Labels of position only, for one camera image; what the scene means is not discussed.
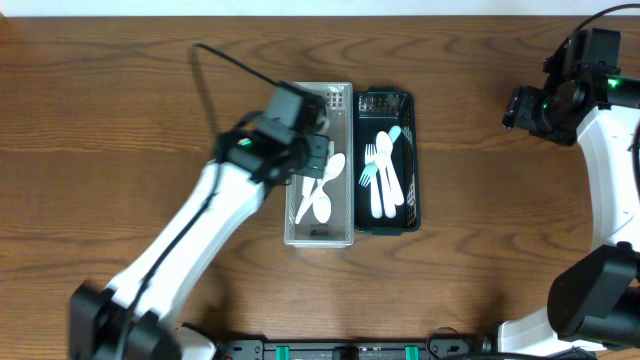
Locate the white plastic spoon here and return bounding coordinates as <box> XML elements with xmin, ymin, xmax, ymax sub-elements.
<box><xmin>298</xmin><ymin>177</ymin><xmax>316</xmax><ymax>216</ymax></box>
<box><xmin>312</xmin><ymin>180</ymin><xmax>331</xmax><ymax>224</ymax></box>
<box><xmin>376</xmin><ymin>125</ymin><xmax>404</xmax><ymax>206</ymax></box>

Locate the white plastic spoon angled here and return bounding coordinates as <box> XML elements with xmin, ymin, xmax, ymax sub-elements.
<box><xmin>295</xmin><ymin>153</ymin><xmax>345</xmax><ymax>224</ymax></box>

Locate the black plastic basket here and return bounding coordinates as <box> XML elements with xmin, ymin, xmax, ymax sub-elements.
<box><xmin>353</xmin><ymin>87</ymin><xmax>421</xmax><ymax>236</ymax></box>

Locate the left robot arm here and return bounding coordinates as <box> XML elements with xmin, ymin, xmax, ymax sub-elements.
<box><xmin>68</xmin><ymin>128</ymin><xmax>330</xmax><ymax>359</ymax></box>

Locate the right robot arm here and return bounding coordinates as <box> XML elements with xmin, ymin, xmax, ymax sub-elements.
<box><xmin>496</xmin><ymin>75</ymin><xmax>639</xmax><ymax>356</ymax></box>

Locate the clear plastic basket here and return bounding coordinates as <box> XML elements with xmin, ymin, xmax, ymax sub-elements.
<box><xmin>284</xmin><ymin>82</ymin><xmax>354</xmax><ymax>248</ymax></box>

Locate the right black cable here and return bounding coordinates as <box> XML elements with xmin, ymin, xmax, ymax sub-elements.
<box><xmin>574</xmin><ymin>3</ymin><xmax>640</xmax><ymax>34</ymax></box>

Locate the black cable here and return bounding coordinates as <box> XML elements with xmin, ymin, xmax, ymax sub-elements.
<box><xmin>574</xmin><ymin>3</ymin><xmax>640</xmax><ymax>34</ymax></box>
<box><xmin>112</xmin><ymin>41</ymin><xmax>281</xmax><ymax>360</ymax></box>

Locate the left black cable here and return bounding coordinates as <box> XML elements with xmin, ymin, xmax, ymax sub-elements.
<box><xmin>112</xmin><ymin>41</ymin><xmax>281</xmax><ymax>360</ymax></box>

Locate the black mounting rail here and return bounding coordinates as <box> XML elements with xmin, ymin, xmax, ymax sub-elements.
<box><xmin>174</xmin><ymin>324</ymin><xmax>501</xmax><ymax>360</ymax></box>

